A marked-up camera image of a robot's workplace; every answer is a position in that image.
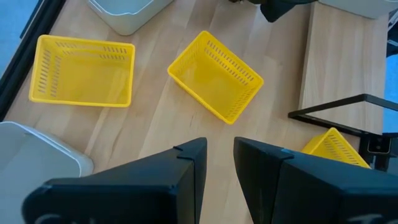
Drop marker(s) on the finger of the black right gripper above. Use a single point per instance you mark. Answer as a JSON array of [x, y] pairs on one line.
[[276, 9]]

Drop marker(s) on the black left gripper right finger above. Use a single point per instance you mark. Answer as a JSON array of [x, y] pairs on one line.
[[311, 193]]

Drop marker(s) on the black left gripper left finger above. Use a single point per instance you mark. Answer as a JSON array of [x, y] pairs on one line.
[[140, 186]]

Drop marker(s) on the yellow slotted plastic basket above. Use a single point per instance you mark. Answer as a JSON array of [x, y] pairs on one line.
[[214, 79], [82, 77], [335, 149]]

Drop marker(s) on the wooden shelf board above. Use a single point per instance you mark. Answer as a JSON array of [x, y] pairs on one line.
[[342, 62]]

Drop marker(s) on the black metal shelf frame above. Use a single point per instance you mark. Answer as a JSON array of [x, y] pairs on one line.
[[363, 146]]

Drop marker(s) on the black aluminium table frame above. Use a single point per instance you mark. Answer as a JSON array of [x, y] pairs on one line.
[[29, 46]]

